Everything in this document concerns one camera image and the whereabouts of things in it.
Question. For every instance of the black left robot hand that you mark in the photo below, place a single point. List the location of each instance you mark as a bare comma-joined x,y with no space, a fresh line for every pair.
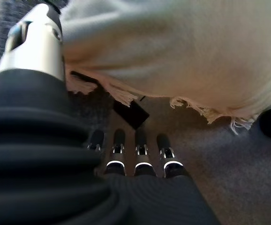
32,152

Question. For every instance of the white fringed cushion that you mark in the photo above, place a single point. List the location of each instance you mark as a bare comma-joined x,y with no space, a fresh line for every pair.
173,51

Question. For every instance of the small black box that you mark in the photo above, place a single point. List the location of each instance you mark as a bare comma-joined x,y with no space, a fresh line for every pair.
132,114

